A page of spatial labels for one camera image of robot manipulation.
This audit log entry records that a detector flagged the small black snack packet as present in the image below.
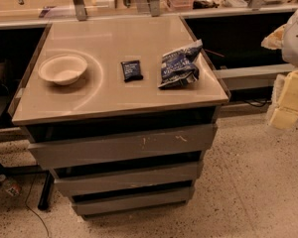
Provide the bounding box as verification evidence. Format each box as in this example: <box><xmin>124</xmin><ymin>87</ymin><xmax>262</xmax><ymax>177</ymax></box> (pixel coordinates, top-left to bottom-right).
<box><xmin>121</xmin><ymin>60</ymin><xmax>143</xmax><ymax>82</ymax></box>

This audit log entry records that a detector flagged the grey top drawer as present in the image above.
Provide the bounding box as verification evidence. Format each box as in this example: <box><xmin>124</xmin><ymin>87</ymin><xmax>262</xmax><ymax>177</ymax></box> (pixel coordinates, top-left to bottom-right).
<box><xmin>29</xmin><ymin>124</ymin><xmax>218</xmax><ymax>169</ymax></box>

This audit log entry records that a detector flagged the plastic bottle on floor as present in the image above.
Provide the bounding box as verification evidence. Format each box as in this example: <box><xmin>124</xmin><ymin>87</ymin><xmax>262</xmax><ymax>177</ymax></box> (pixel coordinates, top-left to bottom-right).
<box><xmin>0</xmin><ymin>175</ymin><xmax>22</xmax><ymax>196</ymax></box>

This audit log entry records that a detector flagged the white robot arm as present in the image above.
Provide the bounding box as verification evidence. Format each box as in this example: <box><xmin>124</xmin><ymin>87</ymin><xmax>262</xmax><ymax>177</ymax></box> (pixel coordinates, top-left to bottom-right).
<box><xmin>261</xmin><ymin>9</ymin><xmax>298</xmax><ymax>133</ymax></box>

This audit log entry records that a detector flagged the grey metal crossbar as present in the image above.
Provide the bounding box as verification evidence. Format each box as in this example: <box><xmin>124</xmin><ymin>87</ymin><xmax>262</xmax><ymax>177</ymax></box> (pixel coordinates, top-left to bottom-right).
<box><xmin>214</xmin><ymin>63</ymin><xmax>295</xmax><ymax>90</ymax></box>

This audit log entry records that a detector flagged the grey drawer cabinet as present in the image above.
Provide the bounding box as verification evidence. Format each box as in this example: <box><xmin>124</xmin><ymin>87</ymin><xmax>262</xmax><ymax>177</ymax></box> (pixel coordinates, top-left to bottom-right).
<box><xmin>9</xmin><ymin>16</ymin><xmax>228</xmax><ymax>204</ymax></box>

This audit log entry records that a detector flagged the black table leg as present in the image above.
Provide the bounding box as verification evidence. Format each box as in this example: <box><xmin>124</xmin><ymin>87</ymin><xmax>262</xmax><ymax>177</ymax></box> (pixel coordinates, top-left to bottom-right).
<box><xmin>38</xmin><ymin>173</ymin><xmax>54</xmax><ymax>211</ymax></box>

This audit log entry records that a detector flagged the grey bottom drawer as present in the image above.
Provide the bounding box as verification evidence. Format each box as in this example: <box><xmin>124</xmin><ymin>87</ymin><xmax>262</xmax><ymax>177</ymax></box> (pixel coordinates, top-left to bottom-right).
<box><xmin>72</xmin><ymin>186</ymin><xmax>195</xmax><ymax>215</ymax></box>

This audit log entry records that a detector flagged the grey drawer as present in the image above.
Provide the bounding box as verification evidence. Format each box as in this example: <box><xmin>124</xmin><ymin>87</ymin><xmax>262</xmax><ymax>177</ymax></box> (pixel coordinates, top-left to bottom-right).
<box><xmin>29</xmin><ymin>124</ymin><xmax>218</xmax><ymax>169</ymax></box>
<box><xmin>55</xmin><ymin>161</ymin><xmax>203</xmax><ymax>196</ymax></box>
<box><xmin>72</xmin><ymin>186</ymin><xmax>195</xmax><ymax>215</ymax></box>

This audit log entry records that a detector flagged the white paper bowl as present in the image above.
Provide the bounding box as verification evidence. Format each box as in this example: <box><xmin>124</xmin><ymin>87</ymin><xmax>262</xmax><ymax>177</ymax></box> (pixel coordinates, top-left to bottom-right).
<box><xmin>39</xmin><ymin>54</ymin><xmax>87</xmax><ymax>85</ymax></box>

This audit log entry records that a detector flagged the grey middle drawer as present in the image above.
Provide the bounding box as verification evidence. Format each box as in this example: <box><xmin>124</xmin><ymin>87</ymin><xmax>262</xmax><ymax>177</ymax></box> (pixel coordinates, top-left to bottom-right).
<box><xmin>55</xmin><ymin>161</ymin><xmax>203</xmax><ymax>196</ymax></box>

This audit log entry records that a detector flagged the blue white chip bag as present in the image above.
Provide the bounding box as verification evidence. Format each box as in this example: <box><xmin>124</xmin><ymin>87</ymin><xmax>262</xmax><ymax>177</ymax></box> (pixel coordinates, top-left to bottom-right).
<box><xmin>159</xmin><ymin>40</ymin><xmax>203</xmax><ymax>89</ymax></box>

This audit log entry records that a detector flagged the black cable on floor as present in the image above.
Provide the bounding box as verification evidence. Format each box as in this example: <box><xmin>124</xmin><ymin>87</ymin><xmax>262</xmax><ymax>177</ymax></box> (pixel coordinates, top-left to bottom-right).
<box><xmin>24</xmin><ymin>173</ymin><xmax>52</xmax><ymax>238</ymax></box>

